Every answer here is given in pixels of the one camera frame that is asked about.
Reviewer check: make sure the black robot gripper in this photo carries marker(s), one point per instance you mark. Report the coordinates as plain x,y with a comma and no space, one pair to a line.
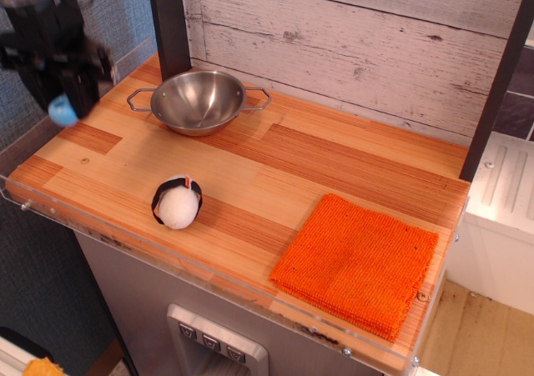
54,29

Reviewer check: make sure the blue handled grey scoop spoon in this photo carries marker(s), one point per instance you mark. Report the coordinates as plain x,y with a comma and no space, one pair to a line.
61,111

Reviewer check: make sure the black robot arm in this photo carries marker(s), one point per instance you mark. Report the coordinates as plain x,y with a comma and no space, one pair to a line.
57,62

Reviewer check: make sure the clear acrylic table guard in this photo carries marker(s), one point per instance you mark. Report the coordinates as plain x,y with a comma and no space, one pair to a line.
261,178

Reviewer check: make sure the white plush ball black band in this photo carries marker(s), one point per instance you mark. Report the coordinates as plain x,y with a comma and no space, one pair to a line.
177,202

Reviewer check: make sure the silver toy fridge dispenser panel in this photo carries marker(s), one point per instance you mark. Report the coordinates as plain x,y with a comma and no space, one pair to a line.
207,348

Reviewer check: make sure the yellow object bottom left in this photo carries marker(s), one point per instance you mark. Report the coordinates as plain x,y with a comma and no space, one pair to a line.
42,367

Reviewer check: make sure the orange knitted cloth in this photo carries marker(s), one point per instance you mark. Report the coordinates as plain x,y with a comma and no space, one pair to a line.
359,265

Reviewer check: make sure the white cabinet at right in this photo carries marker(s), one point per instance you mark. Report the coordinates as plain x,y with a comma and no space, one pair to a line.
493,251

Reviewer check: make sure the stainless steel bowl with handles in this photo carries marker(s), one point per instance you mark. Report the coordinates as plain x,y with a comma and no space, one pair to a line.
201,103

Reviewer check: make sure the dark right upright post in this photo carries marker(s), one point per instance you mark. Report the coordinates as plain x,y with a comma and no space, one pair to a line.
510,58

